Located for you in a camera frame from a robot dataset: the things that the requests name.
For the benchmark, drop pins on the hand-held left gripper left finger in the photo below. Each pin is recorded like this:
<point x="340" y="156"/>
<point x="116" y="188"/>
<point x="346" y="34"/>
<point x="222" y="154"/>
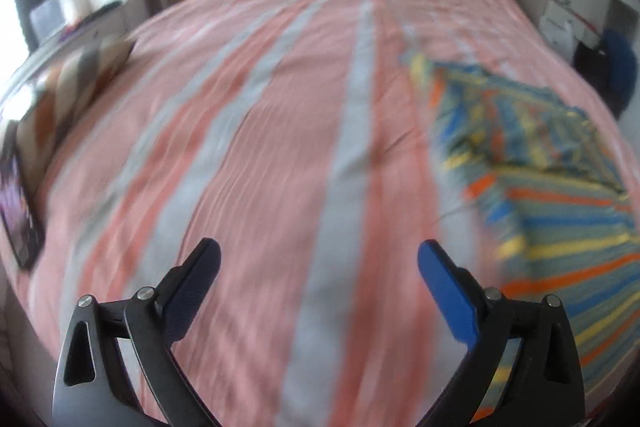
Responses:
<point x="192" y="287"/>

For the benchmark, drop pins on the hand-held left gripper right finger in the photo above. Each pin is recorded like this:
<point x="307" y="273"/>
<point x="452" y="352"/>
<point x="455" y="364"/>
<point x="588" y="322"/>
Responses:
<point x="445" y="292"/>

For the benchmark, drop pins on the striped knit sweater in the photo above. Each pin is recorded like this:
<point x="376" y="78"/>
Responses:
<point x="560" y="217"/>

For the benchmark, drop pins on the black smartphone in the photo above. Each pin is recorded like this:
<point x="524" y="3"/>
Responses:
<point x="17" y="217"/>

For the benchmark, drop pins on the pink striped bed sheet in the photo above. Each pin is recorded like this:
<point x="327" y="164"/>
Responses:
<point x="280" y="107"/>

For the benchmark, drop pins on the striped pillow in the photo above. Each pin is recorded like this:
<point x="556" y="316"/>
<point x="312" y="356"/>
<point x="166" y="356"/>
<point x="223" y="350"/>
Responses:
<point x="60" y="92"/>

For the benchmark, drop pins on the black garment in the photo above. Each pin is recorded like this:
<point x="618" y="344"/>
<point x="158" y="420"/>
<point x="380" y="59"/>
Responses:
<point x="590" y="62"/>

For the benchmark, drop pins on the blue garment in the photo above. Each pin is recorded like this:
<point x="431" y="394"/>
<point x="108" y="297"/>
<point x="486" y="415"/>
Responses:
<point x="622" y="67"/>

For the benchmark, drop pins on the white plastic bag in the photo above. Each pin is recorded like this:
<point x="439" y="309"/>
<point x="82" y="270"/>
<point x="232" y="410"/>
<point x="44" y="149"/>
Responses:
<point x="557" y="27"/>

